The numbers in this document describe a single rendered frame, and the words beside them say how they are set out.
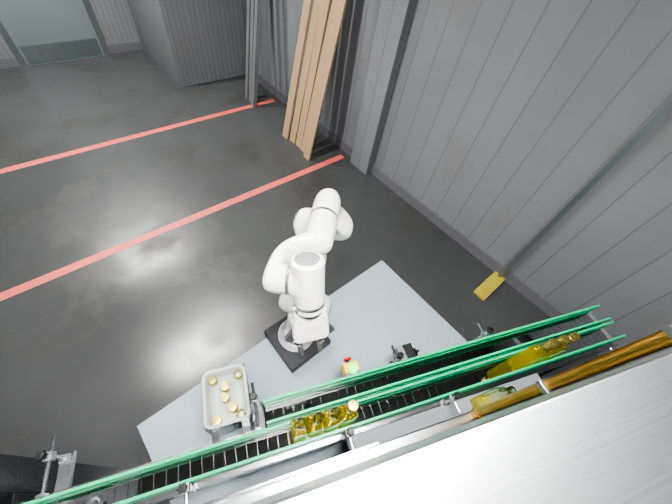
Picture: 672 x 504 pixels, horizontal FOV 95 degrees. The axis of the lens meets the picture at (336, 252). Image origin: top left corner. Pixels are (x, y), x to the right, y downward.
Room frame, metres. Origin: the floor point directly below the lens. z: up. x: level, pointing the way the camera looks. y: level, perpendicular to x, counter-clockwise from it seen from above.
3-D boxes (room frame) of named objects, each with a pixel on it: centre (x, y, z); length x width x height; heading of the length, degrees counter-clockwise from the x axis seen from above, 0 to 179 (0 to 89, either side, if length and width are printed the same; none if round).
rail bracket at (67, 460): (-0.06, 0.75, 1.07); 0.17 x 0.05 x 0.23; 26
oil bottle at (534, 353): (0.62, -0.93, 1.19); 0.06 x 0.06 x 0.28; 26
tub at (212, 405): (0.26, 0.32, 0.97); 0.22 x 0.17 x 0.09; 26
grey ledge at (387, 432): (0.36, -0.63, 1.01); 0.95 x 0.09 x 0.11; 116
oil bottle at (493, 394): (0.40, -0.73, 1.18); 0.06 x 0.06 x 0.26; 18
